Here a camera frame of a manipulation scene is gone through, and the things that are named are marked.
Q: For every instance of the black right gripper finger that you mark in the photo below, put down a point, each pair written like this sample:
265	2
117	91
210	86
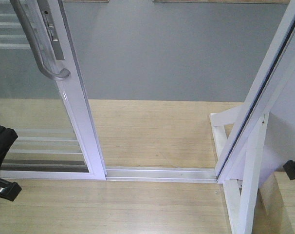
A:
289	168

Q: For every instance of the white framed sliding glass door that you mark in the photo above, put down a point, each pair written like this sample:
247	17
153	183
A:
53	121

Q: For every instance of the grey metal door handle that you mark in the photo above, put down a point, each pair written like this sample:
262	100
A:
34	44

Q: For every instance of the grey door lock plate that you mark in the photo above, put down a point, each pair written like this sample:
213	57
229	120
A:
50	28

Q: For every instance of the white brace support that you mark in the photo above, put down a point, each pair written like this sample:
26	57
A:
241	182

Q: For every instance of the aluminium floor track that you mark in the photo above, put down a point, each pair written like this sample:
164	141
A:
160	174

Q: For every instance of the white door jamb frame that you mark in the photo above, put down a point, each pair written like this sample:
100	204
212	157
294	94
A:
277	67

